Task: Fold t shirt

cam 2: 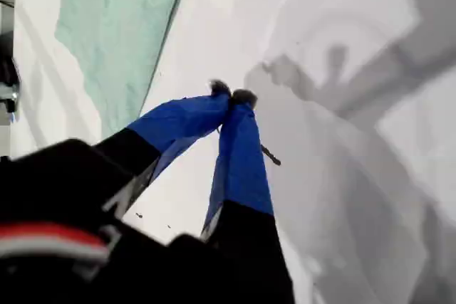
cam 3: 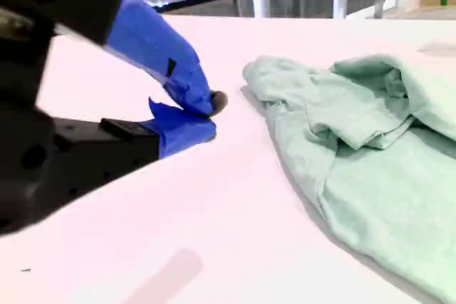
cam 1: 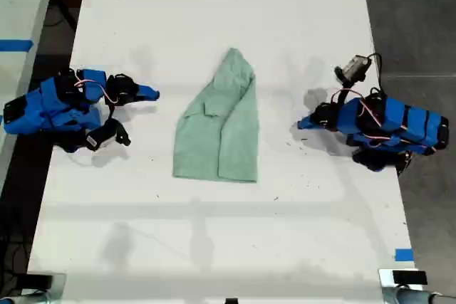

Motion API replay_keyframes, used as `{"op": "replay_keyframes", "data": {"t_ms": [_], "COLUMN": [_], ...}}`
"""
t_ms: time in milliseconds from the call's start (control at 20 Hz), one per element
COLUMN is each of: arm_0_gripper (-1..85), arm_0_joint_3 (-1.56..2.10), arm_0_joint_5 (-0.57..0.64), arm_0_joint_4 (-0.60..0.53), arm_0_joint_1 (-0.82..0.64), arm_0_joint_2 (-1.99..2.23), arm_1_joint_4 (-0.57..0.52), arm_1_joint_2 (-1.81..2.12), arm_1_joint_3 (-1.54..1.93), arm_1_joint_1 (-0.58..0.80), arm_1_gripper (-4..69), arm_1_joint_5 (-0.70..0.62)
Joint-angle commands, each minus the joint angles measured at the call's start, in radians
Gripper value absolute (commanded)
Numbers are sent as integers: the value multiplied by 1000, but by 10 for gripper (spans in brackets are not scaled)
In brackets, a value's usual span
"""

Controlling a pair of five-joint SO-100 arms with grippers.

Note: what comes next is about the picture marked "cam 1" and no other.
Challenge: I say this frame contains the black camera cable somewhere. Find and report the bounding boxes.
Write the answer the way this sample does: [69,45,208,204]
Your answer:
[366,52,385,97]

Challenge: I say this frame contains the black camera box white label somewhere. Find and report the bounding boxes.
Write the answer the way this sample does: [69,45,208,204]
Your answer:
[84,117,133,153]

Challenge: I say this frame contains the small black box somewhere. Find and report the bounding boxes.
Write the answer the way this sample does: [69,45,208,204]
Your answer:
[392,270,428,285]
[26,273,55,289]

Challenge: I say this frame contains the grey camera box ring lens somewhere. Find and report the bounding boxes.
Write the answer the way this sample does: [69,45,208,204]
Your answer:
[334,54,372,85]

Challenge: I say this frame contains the silver metal bracket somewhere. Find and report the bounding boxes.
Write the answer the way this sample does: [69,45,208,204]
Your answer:
[378,268,429,304]

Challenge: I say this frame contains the pale side table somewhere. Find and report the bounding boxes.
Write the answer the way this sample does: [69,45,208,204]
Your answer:
[0,0,60,191]

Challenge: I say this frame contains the long blue tape strip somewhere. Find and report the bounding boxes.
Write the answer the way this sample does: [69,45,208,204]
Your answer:
[0,39,35,53]

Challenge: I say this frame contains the pale green t-shirt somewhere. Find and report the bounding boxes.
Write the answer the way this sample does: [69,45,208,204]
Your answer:
[172,47,259,184]

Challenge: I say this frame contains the black floor cable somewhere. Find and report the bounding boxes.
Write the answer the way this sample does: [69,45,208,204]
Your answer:
[45,0,78,30]
[0,229,38,285]

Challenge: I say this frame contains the short blue tape strip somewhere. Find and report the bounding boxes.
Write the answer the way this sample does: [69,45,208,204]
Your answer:
[394,248,415,263]

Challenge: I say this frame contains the red and white wire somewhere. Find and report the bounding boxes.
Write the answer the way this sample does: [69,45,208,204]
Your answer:
[329,88,410,148]
[73,68,123,106]

